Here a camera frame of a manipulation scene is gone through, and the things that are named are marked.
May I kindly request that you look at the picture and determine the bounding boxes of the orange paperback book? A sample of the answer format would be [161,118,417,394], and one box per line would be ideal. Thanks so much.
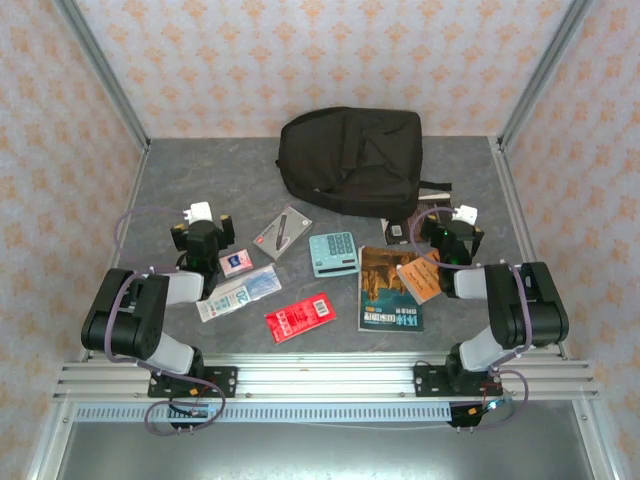
[396,249,444,305]

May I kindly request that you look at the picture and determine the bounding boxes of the grey pen box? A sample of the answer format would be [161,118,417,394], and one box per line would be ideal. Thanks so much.
[252,204,314,261]

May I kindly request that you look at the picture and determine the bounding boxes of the clear pouch of blue pens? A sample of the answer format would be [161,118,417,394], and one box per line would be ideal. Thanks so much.
[195,263,283,324]

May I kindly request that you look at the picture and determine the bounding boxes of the cave cover magazine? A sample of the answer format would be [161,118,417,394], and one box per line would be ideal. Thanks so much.
[357,244,425,334]

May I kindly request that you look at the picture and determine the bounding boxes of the teal calculator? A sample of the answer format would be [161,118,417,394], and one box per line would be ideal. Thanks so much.
[308,231,362,279]

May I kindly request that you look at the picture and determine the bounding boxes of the black fabric backpack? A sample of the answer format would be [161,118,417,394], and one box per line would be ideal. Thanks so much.
[275,106,454,225]

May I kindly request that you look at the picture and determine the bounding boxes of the red packet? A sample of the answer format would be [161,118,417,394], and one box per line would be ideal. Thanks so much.
[263,292,337,345]

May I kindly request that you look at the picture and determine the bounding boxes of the grey metal sheet panel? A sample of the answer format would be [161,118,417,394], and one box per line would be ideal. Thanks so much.
[29,399,619,480]

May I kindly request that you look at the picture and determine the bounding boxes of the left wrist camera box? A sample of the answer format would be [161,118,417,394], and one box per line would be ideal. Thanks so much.
[182,201,214,224]

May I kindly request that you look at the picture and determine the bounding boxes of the aluminium table side rail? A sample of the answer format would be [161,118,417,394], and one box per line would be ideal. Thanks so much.
[79,144,151,361]
[489,137,571,361]

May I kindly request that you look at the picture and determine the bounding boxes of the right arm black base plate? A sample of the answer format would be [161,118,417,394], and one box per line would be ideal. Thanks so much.
[413,364,504,399]

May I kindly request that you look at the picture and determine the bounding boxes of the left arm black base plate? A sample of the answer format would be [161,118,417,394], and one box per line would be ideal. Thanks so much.
[147,366,239,399]

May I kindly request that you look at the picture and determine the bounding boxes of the aluminium mounting rail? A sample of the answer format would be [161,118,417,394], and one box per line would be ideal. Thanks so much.
[52,352,601,401]

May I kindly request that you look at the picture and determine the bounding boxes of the aluminium frame post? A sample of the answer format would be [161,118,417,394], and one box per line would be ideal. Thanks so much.
[52,0,151,154]
[497,0,596,151]

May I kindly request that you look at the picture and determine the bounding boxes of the slotted grey cable duct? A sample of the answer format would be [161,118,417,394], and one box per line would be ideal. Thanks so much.
[74,403,454,424]

